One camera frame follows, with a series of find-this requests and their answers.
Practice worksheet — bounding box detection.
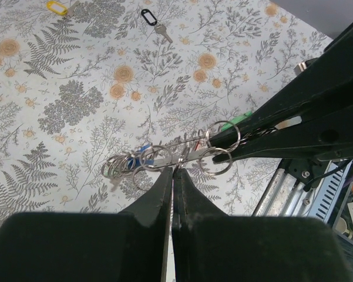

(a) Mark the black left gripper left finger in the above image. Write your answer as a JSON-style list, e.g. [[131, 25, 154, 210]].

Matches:
[[0, 168, 173, 281]]

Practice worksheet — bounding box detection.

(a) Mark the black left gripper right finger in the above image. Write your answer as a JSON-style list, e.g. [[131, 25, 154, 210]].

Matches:
[[172, 169, 352, 281]]

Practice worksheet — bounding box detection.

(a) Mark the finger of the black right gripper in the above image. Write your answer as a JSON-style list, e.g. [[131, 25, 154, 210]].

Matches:
[[213, 105, 353, 163], [211, 23, 353, 147]]

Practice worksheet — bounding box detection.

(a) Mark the large metal keyring with keys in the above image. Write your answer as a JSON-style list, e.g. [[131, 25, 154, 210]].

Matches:
[[102, 111, 302, 192]]

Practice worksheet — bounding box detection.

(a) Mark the black tag with key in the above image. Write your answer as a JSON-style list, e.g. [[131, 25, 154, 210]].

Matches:
[[140, 9, 173, 43]]

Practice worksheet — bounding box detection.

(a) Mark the yellow key tag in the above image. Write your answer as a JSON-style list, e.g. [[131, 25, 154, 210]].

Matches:
[[46, 1, 80, 18]]

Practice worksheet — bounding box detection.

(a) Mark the aluminium front rail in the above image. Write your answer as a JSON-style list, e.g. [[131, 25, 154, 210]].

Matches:
[[253, 159, 352, 223]]

